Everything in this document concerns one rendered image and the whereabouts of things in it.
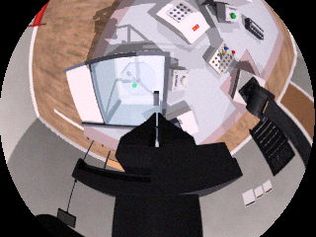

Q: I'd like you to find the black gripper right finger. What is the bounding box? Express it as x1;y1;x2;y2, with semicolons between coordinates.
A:
158;113;196;147

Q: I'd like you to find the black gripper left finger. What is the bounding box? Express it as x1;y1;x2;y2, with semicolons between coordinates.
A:
118;113;156;147

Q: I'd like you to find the white tube rack with holes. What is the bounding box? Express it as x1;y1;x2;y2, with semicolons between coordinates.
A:
206;40;236;76

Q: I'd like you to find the light grey bench mat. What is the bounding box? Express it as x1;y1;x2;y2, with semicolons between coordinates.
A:
104;0;278;145

